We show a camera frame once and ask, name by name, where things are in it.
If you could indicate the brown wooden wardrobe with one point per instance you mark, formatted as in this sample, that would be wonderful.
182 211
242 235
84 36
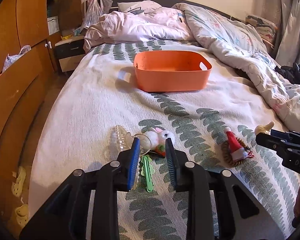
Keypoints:
22 22

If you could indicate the orange plastic basket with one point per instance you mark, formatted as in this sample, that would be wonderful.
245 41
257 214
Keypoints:
171 71

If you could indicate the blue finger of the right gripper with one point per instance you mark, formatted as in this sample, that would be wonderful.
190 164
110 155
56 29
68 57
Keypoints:
270 142
280 134

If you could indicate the green hair clip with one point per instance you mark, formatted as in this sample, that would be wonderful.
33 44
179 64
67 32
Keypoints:
147 171

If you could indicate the open wooden drawer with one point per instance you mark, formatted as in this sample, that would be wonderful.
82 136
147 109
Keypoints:
35 64

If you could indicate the white plastic bag on drawer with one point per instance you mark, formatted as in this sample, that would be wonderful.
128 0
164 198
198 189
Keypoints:
10 59

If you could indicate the clear pearl hair claw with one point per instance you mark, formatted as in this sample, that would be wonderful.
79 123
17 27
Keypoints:
124 141

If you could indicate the grey curtain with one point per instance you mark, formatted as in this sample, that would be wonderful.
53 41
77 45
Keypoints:
285 15

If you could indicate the white pillow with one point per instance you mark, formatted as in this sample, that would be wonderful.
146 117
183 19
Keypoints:
146 6

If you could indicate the fern patterned bed sheet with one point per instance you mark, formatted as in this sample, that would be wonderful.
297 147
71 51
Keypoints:
100 103

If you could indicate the black clothes pile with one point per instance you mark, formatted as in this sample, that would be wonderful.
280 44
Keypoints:
292 74

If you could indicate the cream duck hair clip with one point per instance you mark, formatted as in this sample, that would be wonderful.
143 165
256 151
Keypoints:
266 129

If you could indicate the dark wooden headboard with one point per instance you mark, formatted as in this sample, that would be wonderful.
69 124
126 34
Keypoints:
170 3

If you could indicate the red santa hat clip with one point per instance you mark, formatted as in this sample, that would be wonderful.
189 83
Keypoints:
238 152

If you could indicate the black and cream nightstand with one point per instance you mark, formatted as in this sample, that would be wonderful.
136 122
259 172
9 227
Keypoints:
70 52

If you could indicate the pale floral duvet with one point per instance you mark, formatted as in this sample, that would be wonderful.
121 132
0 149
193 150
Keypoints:
239 46

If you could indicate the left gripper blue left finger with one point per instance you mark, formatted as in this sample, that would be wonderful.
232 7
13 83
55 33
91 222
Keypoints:
118 175

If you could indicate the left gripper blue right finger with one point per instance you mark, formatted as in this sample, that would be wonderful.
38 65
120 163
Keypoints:
187 176

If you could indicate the clear plastic bag hanging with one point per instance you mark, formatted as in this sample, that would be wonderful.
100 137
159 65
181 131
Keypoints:
95 11

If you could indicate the cream croc sandal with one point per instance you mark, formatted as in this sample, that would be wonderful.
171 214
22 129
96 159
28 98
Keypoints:
17 186
22 215

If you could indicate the pink crumpled blanket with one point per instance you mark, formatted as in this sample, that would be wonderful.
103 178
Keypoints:
158 24

